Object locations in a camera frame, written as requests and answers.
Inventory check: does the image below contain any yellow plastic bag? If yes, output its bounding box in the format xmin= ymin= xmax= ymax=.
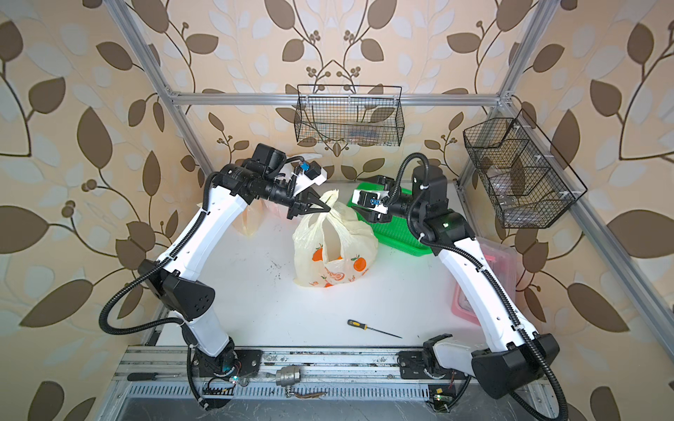
xmin=197 ymin=199 xmax=270 ymax=238
xmin=292 ymin=189 xmax=379 ymax=289

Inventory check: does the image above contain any white plastic bag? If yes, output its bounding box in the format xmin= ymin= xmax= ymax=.
xmin=263 ymin=156 xmax=331 ymax=219

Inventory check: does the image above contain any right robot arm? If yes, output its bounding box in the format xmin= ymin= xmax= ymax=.
xmin=352 ymin=153 xmax=569 ymax=420

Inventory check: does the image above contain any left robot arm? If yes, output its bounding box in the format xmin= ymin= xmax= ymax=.
xmin=98 ymin=144 xmax=330 ymax=410

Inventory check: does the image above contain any green plastic basket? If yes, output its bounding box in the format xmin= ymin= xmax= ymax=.
xmin=348 ymin=200 xmax=433 ymax=256

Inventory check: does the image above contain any pink plastic box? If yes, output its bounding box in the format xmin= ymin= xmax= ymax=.
xmin=451 ymin=236 xmax=520 ymax=326

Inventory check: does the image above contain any yellow black screwdriver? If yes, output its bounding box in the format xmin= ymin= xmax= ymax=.
xmin=347 ymin=319 xmax=401 ymax=339

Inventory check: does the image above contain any metal cylinder fitting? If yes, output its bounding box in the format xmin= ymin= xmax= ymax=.
xmin=275 ymin=365 xmax=301 ymax=388

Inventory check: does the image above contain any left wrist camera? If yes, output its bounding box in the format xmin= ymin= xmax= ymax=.
xmin=293 ymin=161 xmax=328 ymax=195

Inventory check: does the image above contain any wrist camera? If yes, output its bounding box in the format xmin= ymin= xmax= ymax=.
xmin=351 ymin=189 xmax=391 ymax=224
xmin=293 ymin=161 xmax=328 ymax=195

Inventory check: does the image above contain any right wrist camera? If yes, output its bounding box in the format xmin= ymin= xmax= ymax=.
xmin=351 ymin=189 xmax=391 ymax=224

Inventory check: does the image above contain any back wire basket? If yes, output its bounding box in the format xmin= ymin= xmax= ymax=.
xmin=292 ymin=83 xmax=405 ymax=147

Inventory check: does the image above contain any wire basket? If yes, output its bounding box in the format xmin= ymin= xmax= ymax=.
xmin=292 ymin=83 xmax=405 ymax=147
xmin=463 ymin=110 xmax=587 ymax=229

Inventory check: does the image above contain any right wire basket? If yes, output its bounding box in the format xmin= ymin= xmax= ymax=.
xmin=463 ymin=110 xmax=587 ymax=229

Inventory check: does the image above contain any black handled tool on rail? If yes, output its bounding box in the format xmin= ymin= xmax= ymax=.
xmin=126 ymin=372 xmax=184 ymax=382

